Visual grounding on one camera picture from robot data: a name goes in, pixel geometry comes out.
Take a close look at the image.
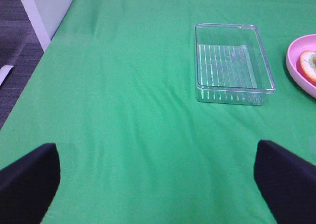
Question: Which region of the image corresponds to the pink round plate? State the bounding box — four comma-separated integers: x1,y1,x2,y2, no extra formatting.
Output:
286,34,316,98

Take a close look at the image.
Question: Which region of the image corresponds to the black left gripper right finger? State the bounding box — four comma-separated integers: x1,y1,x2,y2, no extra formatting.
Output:
254,140,316,224

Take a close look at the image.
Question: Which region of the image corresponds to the white table leg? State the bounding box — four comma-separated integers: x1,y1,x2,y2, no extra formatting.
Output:
21,0,73,51

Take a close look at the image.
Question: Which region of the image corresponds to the toast bread slice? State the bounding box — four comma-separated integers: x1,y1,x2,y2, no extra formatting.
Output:
297,50,316,86

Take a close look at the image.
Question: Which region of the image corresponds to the clear plastic tray left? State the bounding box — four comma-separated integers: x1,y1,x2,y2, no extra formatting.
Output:
195,23,276,106

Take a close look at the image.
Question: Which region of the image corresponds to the green lettuce leaf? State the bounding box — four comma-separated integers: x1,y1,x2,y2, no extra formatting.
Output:
309,58,316,70

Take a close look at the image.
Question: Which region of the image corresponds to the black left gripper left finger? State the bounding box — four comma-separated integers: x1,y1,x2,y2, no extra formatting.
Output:
0,143,61,224

